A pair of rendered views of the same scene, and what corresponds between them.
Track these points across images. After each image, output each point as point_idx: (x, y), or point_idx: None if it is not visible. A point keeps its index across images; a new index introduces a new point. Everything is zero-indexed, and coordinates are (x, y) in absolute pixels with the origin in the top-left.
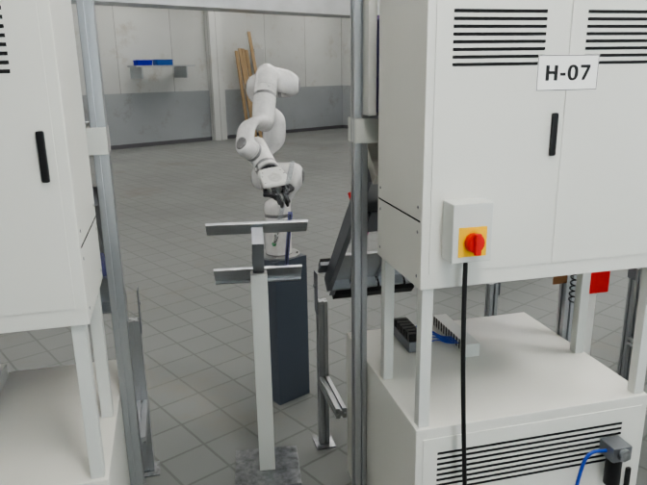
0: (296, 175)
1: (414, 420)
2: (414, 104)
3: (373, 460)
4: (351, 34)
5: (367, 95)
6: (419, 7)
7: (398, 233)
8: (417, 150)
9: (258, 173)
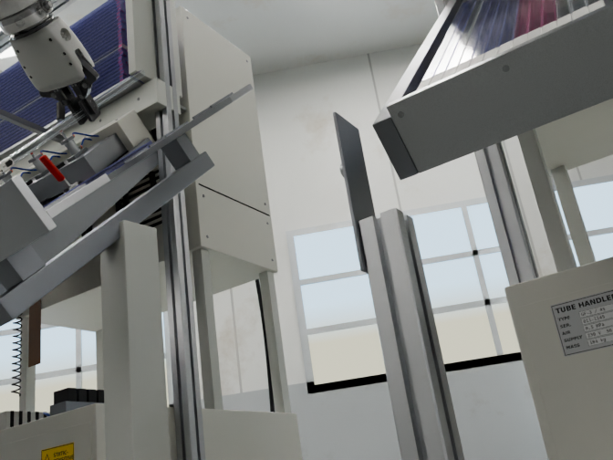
0: None
1: (285, 410)
2: (248, 127)
3: None
4: (163, 9)
5: (178, 78)
6: (244, 69)
7: (240, 223)
8: (256, 162)
9: (63, 21)
